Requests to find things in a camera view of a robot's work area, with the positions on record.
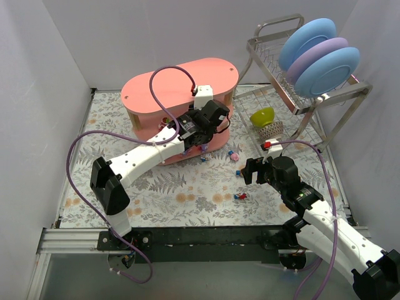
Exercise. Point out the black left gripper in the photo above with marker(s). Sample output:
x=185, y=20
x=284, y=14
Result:
x=200, y=139

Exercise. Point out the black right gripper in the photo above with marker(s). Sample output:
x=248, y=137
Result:
x=259, y=172

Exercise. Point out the red blue cat toy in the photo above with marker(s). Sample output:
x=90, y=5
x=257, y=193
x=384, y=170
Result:
x=240, y=196

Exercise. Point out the purple bunny with red bow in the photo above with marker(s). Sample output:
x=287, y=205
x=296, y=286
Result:
x=204, y=148

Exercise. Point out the pink bear strawberry cake toy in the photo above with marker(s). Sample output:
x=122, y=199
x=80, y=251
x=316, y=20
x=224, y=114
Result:
x=164, y=122

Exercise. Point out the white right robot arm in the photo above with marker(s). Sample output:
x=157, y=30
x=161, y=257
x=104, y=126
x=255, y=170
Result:
x=372, y=271

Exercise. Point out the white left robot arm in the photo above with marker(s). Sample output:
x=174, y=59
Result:
x=109, y=179

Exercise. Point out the pink three-tier wooden shelf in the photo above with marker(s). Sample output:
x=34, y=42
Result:
x=173, y=89

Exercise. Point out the pink round duck toy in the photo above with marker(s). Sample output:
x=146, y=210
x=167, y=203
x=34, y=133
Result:
x=233, y=156

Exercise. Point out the brown patterned ceramic bowl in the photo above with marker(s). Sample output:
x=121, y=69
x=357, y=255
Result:
x=271, y=131

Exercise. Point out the green bowl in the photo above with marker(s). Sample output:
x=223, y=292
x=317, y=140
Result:
x=262, y=117

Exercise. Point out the metal dish rack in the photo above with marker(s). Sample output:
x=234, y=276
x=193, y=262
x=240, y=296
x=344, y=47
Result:
x=264, y=49

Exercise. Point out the purple plate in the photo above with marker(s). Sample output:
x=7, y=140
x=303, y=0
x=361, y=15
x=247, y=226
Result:
x=312, y=55

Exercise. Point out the blue rear plate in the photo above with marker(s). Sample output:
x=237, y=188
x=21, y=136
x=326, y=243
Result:
x=306, y=37

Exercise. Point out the blue plate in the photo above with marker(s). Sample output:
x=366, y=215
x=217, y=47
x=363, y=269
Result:
x=306, y=37
x=327, y=72

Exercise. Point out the blue front plate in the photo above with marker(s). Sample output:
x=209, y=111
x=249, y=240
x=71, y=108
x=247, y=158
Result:
x=327, y=72

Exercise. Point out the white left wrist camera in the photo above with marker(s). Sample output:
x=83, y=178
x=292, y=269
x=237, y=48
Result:
x=202, y=94

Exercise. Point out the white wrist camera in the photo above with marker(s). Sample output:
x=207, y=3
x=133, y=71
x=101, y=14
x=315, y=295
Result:
x=202, y=94
x=273, y=149

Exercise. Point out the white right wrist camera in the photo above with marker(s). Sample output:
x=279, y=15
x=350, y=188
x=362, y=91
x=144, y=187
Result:
x=273, y=149

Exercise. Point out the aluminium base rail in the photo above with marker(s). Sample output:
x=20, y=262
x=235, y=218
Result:
x=268, y=244

